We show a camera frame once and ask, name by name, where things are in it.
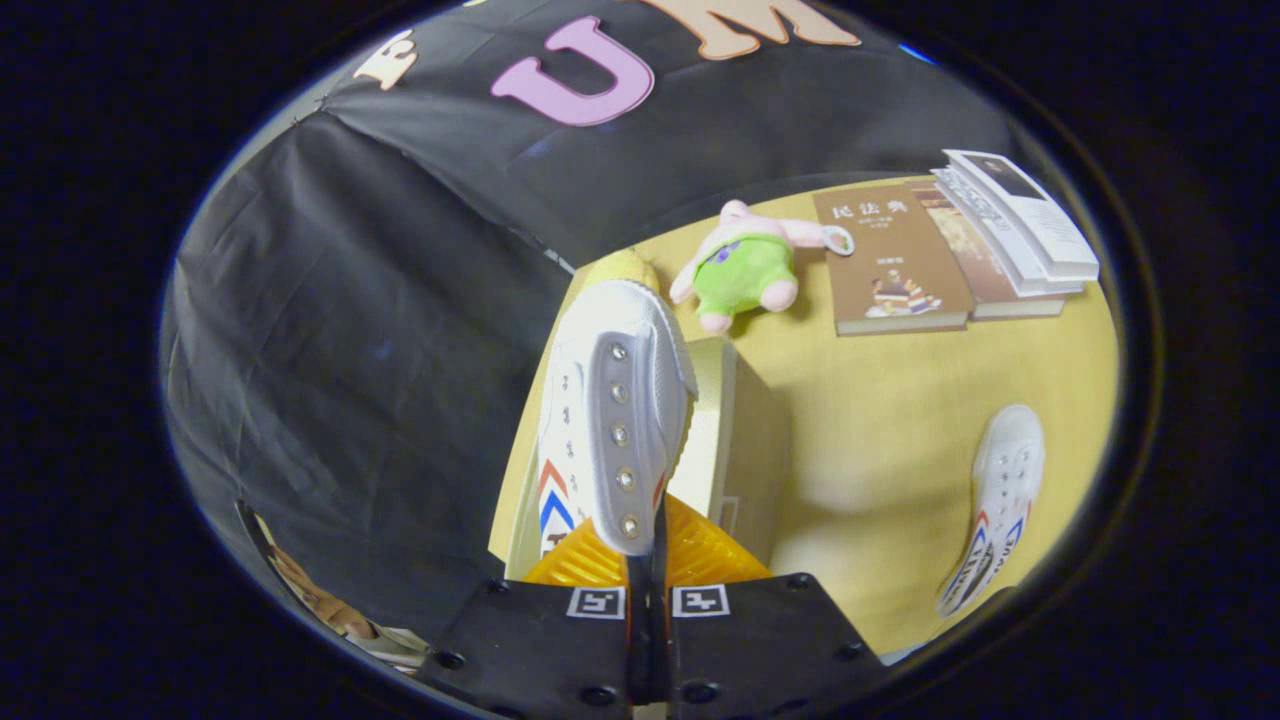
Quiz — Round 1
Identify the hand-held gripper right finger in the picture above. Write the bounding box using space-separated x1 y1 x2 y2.
650 493 888 720

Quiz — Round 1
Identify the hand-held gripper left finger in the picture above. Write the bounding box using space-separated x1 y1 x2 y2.
413 545 651 720

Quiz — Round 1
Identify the brown fabric storage box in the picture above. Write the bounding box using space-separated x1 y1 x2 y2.
488 335 793 583

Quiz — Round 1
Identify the white shoe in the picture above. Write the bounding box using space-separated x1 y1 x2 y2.
935 403 1047 618
535 278 699 559

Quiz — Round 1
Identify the black smartphone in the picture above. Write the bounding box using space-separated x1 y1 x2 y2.
235 500 291 581

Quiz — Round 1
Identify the black backdrop cloth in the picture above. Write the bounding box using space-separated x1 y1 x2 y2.
160 0 1031 641

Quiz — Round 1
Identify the pink green plush toy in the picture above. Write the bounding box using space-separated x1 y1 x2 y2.
668 200 856 335

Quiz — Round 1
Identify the yellow plush toy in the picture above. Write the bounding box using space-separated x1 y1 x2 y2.
585 250 661 293

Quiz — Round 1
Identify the brown illustrated book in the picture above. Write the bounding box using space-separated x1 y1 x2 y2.
812 185 976 337

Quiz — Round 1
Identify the brown thick book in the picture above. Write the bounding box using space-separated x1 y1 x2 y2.
905 180 1066 321

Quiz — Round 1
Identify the white patterned book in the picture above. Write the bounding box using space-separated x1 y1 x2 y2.
930 165 1086 298

